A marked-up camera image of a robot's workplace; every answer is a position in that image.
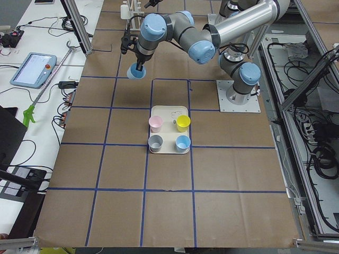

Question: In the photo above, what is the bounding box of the white ikea cup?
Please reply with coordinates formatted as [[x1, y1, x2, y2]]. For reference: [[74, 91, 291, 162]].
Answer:
[[120, 4, 130, 20]]

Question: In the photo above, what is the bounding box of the black red electronics box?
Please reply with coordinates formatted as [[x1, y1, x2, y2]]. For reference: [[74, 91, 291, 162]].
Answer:
[[1, 30, 24, 48]]

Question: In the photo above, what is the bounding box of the black power adapter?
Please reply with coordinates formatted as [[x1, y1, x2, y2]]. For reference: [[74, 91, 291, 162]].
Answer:
[[58, 80, 78, 89]]

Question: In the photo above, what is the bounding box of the green handled reacher grabber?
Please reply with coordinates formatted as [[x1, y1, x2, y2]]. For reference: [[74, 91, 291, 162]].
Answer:
[[23, 40, 77, 128]]

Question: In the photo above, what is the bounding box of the black monitor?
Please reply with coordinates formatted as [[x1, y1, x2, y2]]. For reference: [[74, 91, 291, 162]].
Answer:
[[0, 107, 27, 171]]

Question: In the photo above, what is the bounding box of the pink cup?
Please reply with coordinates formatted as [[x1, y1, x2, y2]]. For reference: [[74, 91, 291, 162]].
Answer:
[[148, 115, 163, 133]]

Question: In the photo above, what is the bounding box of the grey cup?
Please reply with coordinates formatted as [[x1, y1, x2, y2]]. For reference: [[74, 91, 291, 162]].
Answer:
[[148, 134, 163, 153]]

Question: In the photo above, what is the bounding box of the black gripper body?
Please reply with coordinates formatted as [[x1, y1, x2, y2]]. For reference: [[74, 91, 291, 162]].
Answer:
[[135, 46, 155, 64], [144, 0, 162, 8]]

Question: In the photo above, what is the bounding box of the cream bunny tray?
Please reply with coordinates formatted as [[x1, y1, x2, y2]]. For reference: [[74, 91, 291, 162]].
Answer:
[[149, 105, 190, 154]]

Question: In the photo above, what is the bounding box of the blue teach pendant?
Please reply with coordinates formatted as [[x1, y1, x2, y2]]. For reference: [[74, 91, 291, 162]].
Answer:
[[10, 52, 57, 89]]

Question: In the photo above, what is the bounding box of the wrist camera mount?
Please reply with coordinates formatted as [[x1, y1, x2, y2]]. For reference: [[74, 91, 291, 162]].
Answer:
[[120, 30, 138, 55]]

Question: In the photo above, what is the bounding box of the light blue cup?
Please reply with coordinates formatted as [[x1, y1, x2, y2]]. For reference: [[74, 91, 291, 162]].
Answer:
[[175, 135, 191, 153], [127, 62, 146, 79]]

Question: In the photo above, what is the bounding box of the yellow cup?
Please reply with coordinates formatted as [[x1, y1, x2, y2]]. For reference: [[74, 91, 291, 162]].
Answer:
[[173, 115, 191, 132]]

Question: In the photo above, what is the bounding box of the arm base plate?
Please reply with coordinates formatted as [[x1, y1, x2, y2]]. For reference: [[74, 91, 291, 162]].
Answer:
[[216, 80, 261, 113], [207, 13, 219, 25]]

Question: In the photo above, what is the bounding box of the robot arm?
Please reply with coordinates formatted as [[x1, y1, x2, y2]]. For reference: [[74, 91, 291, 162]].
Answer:
[[128, 0, 290, 79]]

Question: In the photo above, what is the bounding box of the aluminium frame post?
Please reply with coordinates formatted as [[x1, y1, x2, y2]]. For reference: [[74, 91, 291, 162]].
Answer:
[[60, 0, 93, 56]]

